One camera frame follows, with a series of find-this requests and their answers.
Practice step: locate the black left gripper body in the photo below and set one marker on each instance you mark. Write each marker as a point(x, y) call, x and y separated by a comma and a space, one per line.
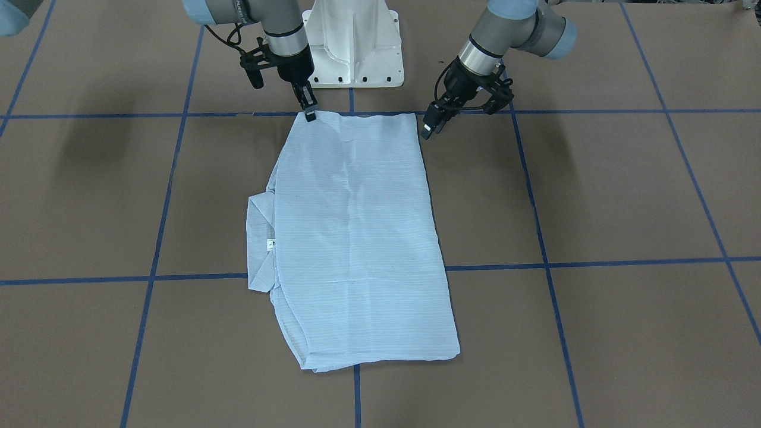
point(460, 82)

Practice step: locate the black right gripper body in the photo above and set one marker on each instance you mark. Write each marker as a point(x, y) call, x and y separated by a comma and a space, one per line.
point(292, 67)

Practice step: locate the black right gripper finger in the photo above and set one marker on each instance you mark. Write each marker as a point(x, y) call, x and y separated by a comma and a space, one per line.
point(309, 104)
point(298, 90)

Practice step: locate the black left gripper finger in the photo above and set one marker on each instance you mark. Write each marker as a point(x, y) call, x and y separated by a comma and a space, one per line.
point(431, 120)
point(443, 110)

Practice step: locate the light blue striped shirt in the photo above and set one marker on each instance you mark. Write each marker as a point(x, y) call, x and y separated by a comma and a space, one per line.
point(343, 241)

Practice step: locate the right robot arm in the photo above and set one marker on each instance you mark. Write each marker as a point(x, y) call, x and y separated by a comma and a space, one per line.
point(284, 46)

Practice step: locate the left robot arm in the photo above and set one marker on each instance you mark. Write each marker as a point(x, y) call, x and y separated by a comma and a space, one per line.
point(528, 26)

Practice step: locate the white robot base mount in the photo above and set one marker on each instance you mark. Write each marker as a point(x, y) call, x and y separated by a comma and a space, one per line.
point(354, 45)

